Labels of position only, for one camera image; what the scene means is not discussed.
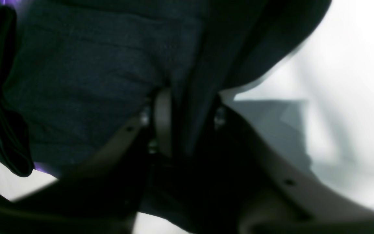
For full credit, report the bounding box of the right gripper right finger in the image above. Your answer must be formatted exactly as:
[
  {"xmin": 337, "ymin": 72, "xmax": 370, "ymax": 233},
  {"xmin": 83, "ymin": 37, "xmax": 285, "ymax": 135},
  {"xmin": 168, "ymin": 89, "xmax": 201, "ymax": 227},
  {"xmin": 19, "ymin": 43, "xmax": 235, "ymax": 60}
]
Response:
[{"xmin": 215, "ymin": 99, "xmax": 374, "ymax": 234}]

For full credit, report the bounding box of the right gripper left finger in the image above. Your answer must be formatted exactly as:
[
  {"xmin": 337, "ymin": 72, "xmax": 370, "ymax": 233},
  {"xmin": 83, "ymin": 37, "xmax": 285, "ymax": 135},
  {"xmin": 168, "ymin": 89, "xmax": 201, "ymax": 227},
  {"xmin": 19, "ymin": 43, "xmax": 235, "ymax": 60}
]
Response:
[{"xmin": 0, "ymin": 88, "xmax": 172, "ymax": 234}]

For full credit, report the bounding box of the black T-shirt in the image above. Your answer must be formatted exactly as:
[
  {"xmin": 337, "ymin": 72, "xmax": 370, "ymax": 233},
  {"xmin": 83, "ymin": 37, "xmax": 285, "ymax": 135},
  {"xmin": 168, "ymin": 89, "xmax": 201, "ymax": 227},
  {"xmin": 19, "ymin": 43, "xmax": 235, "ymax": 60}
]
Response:
[{"xmin": 0, "ymin": 0, "xmax": 332, "ymax": 234}]

